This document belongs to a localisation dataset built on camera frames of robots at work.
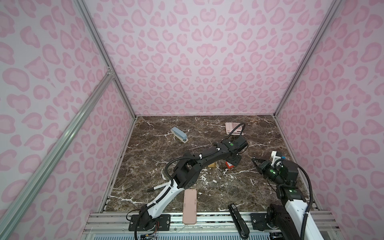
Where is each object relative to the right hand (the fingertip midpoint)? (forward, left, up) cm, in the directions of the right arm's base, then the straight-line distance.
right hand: (252, 158), depth 77 cm
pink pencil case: (-20, +32, -15) cm, 41 cm away
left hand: (+7, +5, -13) cm, 16 cm away
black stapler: (-26, +7, -16) cm, 32 cm away
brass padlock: (+3, +19, -15) cm, 25 cm away
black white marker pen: (-10, +51, -17) cm, 55 cm away
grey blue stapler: (+24, +42, -12) cm, 50 cm away
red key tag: (+3, +10, -15) cm, 18 cm away
